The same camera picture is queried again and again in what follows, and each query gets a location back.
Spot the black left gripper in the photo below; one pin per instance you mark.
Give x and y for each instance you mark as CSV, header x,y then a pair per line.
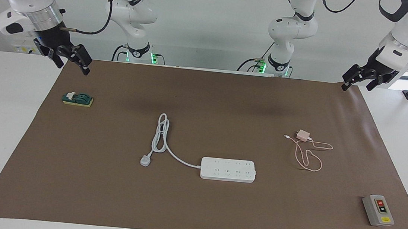
x,y
374,73

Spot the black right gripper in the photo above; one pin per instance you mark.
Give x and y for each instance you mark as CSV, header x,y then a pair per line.
x,y
59,42

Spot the pink charger adapter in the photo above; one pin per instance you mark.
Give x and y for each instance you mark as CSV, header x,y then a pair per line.
x,y
303,135

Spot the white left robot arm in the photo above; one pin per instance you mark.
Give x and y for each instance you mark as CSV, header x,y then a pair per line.
x,y
407,29

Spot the brown table mat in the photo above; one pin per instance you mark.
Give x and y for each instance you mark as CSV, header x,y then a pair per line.
x,y
195,203

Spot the green knife switch yellow base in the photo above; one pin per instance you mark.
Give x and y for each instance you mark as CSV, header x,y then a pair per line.
x,y
78,99

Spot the white wall socket box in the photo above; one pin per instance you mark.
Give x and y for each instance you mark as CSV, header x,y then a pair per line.
x,y
23,49

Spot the grey push-button switch box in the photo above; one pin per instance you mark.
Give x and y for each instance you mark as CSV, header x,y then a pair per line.
x,y
376,215

